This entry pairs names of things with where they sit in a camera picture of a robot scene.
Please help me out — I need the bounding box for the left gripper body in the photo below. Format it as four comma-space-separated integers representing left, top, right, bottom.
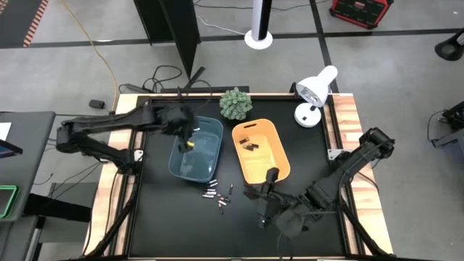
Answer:
156, 103, 199, 139

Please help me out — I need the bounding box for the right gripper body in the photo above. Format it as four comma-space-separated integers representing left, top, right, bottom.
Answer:
257, 186, 293, 228

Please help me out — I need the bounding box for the blue plastic bin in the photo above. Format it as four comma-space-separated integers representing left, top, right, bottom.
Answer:
167, 115, 225, 183

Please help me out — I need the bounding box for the orange plastic bin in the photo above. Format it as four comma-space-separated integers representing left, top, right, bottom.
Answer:
231, 118, 291, 185

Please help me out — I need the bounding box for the long black power strip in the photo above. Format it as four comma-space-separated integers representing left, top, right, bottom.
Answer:
159, 85, 251, 94

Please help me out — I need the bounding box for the black power brick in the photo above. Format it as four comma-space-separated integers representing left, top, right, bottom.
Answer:
118, 83, 153, 94

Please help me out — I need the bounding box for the green artificial plant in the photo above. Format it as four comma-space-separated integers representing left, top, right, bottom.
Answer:
218, 86, 254, 121

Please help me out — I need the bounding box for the black standing partition panel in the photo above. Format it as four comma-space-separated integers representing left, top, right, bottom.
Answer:
133, 0, 207, 90

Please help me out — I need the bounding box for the white desk lamp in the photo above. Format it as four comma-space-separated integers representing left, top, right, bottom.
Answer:
294, 65, 339, 128

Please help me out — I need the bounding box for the white black tower fan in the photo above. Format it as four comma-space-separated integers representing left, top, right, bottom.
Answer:
244, 0, 274, 51

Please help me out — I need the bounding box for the black desk foot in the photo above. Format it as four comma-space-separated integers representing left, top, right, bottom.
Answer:
22, 193, 92, 223

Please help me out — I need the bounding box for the grey desk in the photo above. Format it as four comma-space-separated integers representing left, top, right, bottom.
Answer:
0, 110, 57, 223

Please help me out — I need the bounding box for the dark tablet computer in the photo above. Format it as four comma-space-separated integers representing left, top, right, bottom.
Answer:
0, 138, 24, 160

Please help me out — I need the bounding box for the white paper sheet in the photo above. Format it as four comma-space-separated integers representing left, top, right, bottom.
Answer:
0, 122, 13, 142

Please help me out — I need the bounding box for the green framed tablet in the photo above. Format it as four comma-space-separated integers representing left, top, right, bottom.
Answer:
0, 185, 20, 220

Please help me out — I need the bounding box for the grey equipment base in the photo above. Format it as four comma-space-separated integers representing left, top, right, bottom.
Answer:
431, 127, 464, 149

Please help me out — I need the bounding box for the red black tool box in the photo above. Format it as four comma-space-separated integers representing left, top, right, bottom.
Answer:
328, 0, 394, 30

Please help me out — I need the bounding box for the grey furniture panel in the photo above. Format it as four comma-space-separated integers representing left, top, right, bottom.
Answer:
0, 215, 45, 261

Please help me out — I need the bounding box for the black mat with striped edge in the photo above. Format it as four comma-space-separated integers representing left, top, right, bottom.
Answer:
0, 0, 50, 49

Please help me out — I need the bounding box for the black equipment box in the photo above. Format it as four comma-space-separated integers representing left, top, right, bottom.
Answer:
441, 100, 464, 132

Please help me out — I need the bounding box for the black round floor stand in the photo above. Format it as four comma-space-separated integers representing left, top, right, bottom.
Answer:
434, 28, 464, 62

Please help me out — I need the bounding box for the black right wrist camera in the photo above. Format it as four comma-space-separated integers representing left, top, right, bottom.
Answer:
255, 198, 272, 230

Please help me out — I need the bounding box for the black looped floor cable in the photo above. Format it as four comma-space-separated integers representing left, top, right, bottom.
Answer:
142, 64, 183, 94

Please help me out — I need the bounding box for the white floor cable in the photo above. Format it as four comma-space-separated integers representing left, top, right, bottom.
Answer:
195, 14, 248, 36

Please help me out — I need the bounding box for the yellow floor cable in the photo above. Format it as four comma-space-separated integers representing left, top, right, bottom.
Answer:
59, 0, 120, 112

